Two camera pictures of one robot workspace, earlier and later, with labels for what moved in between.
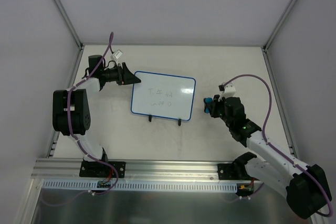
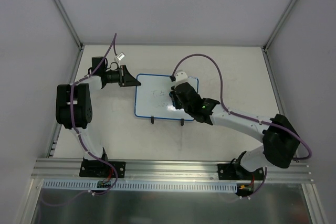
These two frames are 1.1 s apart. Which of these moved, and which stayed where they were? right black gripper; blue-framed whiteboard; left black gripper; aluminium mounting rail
Moved: right black gripper
Stayed: blue-framed whiteboard; aluminium mounting rail; left black gripper
